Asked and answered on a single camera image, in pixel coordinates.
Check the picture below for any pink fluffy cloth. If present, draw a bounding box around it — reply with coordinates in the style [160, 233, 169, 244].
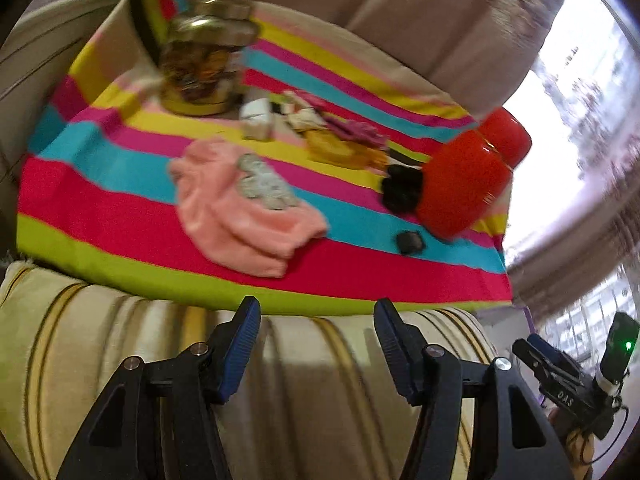
[168, 136, 329, 278]

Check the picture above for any magenta knitted cloth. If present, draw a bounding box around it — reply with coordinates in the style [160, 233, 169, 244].
[323, 114, 388, 150]

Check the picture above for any right hand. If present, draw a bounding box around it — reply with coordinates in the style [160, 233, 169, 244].
[548, 408, 594, 480]

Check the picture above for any black tracker with green light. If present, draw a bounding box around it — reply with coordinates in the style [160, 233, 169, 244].
[594, 311, 639, 396]

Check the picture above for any beige striped sofa cushion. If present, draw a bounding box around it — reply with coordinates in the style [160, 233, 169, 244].
[0, 259, 497, 480]

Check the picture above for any small black object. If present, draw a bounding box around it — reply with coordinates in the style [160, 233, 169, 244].
[395, 231, 426, 256]

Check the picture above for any red plastic canister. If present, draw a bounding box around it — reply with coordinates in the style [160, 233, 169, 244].
[416, 107, 532, 240]

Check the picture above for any black fluffy pompom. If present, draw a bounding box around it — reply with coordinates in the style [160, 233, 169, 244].
[381, 165, 424, 214]

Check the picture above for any striped colourful table cloth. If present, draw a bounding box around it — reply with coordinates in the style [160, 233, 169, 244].
[17, 0, 512, 316]

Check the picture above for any orange yellow cloth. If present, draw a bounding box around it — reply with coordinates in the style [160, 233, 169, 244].
[305, 129, 388, 170]

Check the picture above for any white tissue pack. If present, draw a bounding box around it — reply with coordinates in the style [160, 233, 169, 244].
[239, 98, 274, 141]

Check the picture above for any floral patterned small cloth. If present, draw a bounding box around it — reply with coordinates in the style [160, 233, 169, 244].
[281, 102, 326, 132]

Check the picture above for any glass jar with gold lid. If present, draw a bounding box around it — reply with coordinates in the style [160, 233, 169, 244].
[158, 0, 260, 117]

